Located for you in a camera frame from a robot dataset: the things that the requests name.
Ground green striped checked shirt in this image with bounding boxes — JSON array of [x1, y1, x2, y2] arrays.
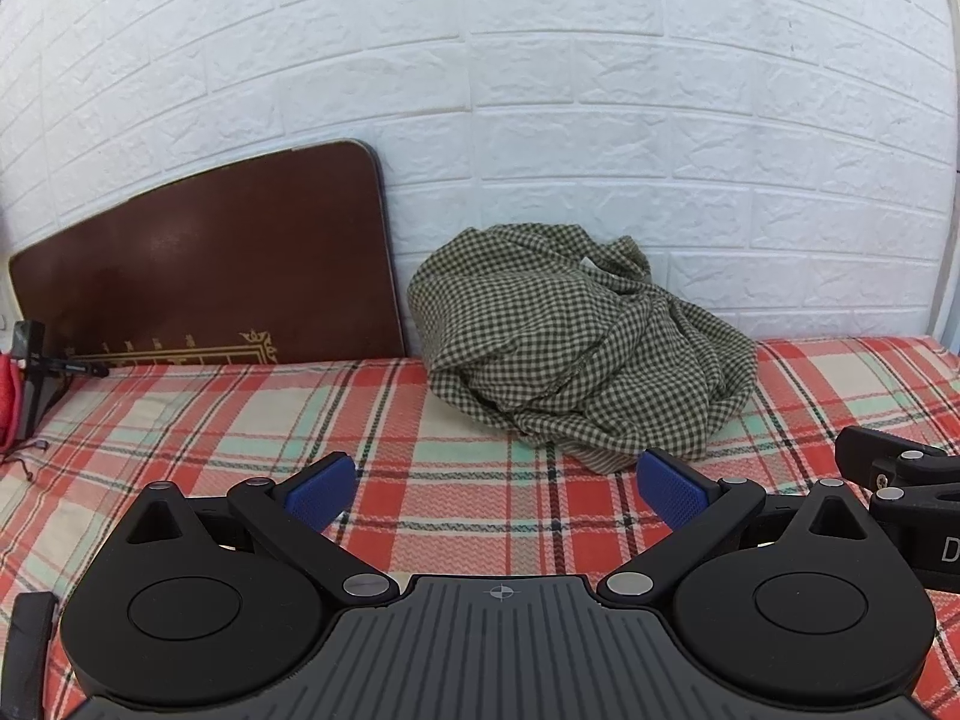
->
[[407, 223, 758, 475]]

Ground dark brown wooden board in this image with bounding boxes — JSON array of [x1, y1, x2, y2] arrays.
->
[[10, 140, 407, 364]]

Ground red cloth bundle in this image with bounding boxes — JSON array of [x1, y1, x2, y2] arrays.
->
[[0, 353, 23, 454]]

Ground black metal stand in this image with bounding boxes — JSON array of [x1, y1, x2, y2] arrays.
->
[[11, 320, 109, 444]]

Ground black strap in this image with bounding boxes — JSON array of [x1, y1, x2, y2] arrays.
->
[[1, 590, 61, 720]]

